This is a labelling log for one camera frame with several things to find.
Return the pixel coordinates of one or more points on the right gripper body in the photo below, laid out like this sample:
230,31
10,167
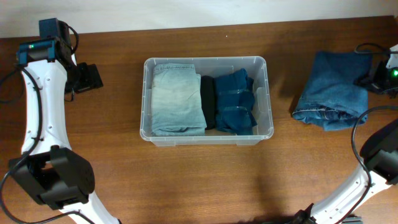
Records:
384,79

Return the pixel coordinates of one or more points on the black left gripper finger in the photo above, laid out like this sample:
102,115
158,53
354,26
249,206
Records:
85,81
94,80

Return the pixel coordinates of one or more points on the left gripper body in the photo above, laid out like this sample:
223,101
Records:
73,75

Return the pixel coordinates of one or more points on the dark blue jeans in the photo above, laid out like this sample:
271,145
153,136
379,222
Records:
330,98

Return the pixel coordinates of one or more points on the light blue jeans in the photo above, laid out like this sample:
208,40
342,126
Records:
176,101

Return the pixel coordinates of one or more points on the black taped garment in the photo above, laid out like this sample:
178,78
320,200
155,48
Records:
208,101

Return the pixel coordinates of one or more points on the blue taped shirt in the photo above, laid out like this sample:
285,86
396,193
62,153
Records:
234,103

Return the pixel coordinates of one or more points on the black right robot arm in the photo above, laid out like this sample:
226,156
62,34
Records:
376,171

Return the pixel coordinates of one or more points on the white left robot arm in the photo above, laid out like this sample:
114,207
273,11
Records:
48,170

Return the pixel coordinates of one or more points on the clear plastic storage bin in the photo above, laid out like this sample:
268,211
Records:
256,68

